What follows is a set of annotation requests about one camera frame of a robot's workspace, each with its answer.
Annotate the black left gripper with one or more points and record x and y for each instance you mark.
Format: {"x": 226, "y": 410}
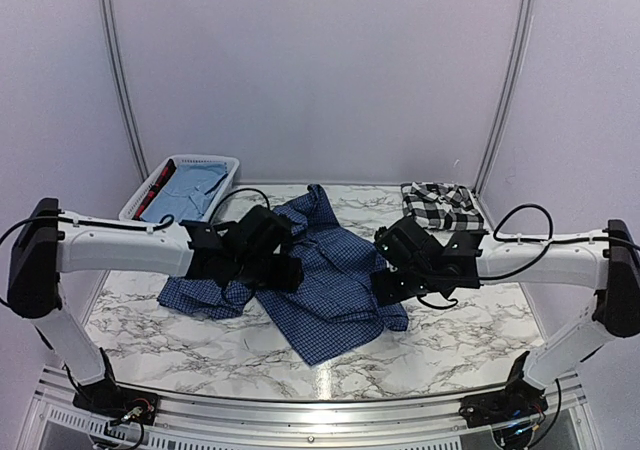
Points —
{"x": 287, "y": 278}

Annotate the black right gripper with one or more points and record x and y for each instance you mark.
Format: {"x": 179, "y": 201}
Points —
{"x": 384, "y": 292}

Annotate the blue checked shirt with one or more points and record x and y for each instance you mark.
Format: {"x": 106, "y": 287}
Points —
{"x": 333, "y": 311}

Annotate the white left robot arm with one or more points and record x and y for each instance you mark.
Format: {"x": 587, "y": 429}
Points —
{"x": 52, "y": 242}

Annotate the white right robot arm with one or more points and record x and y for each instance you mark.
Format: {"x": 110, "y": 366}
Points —
{"x": 605, "y": 261}

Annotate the black white plaid shirt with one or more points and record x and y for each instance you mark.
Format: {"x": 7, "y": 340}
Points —
{"x": 441, "y": 206}

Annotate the light blue folded shirt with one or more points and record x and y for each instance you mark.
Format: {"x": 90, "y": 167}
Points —
{"x": 189, "y": 192}

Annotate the red black folded garment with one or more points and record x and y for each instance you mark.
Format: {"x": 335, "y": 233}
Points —
{"x": 145, "y": 198}

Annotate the white plastic basket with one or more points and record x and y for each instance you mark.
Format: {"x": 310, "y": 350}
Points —
{"x": 233, "y": 163}

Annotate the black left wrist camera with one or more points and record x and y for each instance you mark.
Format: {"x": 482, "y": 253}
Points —
{"x": 257, "y": 234}

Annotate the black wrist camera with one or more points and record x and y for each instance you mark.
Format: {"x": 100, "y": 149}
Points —
{"x": 257, "y": 234}
{"x": 406, "y": 245}

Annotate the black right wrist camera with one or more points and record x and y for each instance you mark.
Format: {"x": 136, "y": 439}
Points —
{"x": 406, "y": 245}

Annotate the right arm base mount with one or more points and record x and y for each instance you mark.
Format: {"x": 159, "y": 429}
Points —
{"x": 497, "y": 407}

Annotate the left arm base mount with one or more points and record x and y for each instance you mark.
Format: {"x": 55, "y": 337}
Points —
{"x": 132, "y": 406}

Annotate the aluminium front rail frame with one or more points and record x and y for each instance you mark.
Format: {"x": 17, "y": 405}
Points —
{"x": 190, "y": 421}

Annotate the right aluminium wall post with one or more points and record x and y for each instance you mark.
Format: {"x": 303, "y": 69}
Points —
{"x": 514, "y": 67}

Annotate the aluminium wall post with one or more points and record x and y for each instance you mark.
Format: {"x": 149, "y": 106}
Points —
{"x": 118, "y": 72}
{"x": 514, "y": 67}

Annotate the left aluminium wall post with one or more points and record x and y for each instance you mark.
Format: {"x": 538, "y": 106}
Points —
{"x": 118, "y": 72}

